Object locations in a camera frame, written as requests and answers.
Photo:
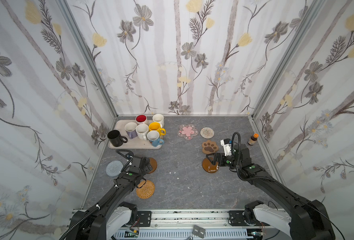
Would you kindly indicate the yellow mug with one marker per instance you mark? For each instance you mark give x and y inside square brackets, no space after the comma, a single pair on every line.
[155,126]

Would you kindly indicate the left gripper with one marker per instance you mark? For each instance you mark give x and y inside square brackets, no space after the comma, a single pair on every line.
[145,163]

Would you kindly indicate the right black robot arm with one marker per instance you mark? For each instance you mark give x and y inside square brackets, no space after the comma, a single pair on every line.
[282,198]

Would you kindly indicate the woven rattan round coaster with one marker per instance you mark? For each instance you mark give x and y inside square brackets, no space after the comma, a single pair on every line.
[145,189]

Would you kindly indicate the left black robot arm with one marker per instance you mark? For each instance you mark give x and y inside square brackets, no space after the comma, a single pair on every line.
[110,213]

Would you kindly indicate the red interior white mug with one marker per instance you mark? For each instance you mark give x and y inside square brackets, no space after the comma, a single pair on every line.
[141,119]

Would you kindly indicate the grey blue round coaster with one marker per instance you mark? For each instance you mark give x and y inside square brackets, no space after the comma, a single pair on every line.
[114,168]

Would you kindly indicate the black mug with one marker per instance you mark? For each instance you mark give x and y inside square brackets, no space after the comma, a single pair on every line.
[116,139]

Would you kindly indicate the dark brown glossy round coaster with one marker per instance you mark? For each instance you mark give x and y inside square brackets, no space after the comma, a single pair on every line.
[209,167]

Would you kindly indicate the white mug back right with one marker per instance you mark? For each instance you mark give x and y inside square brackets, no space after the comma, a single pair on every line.
[159,118]

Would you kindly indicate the pink cherry blossom coaster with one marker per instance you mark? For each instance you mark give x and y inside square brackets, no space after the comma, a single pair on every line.
[187,131]

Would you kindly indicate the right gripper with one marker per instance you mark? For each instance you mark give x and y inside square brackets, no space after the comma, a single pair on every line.
[219,159]

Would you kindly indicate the brown paw print coaster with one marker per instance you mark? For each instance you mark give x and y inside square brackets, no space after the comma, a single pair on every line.
[209,147]

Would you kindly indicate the white mug centre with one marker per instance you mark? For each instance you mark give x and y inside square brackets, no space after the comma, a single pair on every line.
[142,131]

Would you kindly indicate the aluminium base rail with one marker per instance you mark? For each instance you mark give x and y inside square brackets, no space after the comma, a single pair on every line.
[204,225]

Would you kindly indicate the small brown bottle orange cap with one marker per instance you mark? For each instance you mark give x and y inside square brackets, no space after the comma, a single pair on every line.
[253,139]

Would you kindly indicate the white braided round coaster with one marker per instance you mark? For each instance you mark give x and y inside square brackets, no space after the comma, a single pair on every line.
[207,132]

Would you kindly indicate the blue mug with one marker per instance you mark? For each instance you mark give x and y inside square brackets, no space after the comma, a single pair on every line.
[154,138]

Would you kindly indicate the brown round wooden coaster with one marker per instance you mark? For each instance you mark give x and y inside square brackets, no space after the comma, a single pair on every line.
[153,164]

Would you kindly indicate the beige plastic tray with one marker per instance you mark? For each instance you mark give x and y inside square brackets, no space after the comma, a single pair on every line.
[132,143]

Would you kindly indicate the lavender mug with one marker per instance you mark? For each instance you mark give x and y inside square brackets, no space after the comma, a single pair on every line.
[130,129]

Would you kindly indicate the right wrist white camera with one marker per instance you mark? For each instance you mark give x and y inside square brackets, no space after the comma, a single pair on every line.
[227,146]

